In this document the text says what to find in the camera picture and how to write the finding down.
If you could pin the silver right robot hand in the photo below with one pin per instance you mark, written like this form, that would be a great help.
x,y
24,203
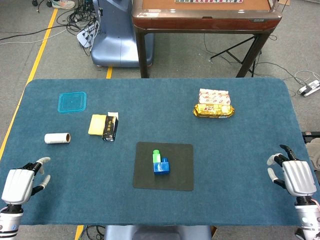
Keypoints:
x,y
298,177

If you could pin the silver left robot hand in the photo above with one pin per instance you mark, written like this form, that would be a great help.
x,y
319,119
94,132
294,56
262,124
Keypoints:
x,y
18,185

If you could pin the blue toy block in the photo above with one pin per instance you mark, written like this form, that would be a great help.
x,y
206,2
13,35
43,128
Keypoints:
x,y
161,169

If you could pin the green toy block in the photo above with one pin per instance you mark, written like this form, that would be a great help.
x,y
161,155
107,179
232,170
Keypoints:
x,y
156,157

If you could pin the black rectangular mat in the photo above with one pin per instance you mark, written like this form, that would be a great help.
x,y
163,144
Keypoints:
x,y
177,172

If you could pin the beige cloth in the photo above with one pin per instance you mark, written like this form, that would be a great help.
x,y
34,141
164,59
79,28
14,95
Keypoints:
x,y
314,155

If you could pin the white paper roll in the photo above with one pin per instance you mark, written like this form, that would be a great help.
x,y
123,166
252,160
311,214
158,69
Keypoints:
x,y
56,138

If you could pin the white power strip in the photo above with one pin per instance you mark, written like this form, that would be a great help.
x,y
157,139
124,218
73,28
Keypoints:
x,y
85,37
308,88

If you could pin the teal transparent plastic lid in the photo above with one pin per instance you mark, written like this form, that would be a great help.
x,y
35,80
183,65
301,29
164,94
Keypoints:
x,y
72,102

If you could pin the yellow sponge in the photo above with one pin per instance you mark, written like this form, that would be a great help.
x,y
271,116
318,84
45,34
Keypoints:
x,y
96,124

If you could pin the black carton with gold print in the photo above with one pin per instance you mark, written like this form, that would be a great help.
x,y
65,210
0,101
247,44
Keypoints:
x,y
110,128

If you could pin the gold snack packet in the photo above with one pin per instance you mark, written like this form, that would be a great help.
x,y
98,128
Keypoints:
x,y
213,111

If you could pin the white red snack packet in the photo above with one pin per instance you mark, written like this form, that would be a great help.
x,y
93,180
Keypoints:
x,y
214,96

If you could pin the blue-grey robot torso base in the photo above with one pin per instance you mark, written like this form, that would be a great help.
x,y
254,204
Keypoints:
x,y
157,233

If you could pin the teal fabric table cover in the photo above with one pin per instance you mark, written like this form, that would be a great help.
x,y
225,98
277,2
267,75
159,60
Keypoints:
x,y
160,105

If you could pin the brown mahjong table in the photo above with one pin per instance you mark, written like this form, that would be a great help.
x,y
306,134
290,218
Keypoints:
x,y
207,21

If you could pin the white sneaker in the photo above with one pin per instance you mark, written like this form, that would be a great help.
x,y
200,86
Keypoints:
x,y
63,3

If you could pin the face-up mahjong tile row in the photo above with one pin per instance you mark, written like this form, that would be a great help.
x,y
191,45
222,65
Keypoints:
x,y
208,1

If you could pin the black equipment frame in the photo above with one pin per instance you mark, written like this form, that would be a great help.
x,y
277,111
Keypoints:
x,y
311,136

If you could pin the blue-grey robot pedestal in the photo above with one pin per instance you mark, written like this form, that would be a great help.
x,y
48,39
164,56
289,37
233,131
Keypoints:
x,y
115,42

